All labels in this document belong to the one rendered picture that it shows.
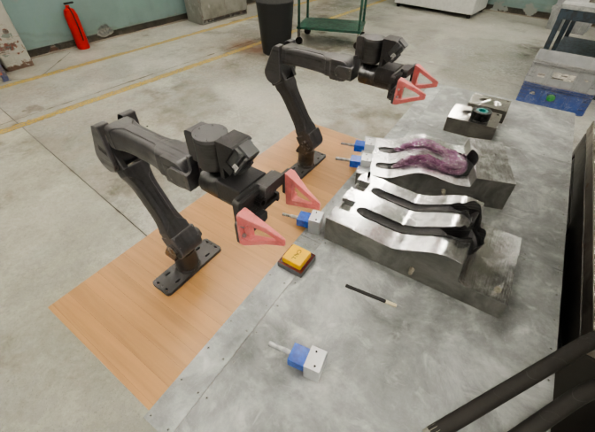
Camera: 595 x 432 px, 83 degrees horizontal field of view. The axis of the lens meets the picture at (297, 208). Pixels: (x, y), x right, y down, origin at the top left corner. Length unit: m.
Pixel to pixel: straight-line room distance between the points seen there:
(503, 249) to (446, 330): 0.30
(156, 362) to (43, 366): 1.20
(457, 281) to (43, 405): 1.71
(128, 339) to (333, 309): 0.50
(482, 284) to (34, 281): 2.20
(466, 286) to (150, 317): 0.80
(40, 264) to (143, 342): 1.63
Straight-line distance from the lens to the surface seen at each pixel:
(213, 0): 6.62
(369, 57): 1.01
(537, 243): 1.26
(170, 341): 0.91
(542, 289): 1.14
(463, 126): 1.66
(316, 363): 0.78
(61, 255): 2.47
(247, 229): 0.52
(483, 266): 1.03
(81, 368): 1.96
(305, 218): 1.05
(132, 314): 0.99
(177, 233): 0.89
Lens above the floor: 1.58
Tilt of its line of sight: 43 degrees down
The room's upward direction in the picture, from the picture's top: straight up
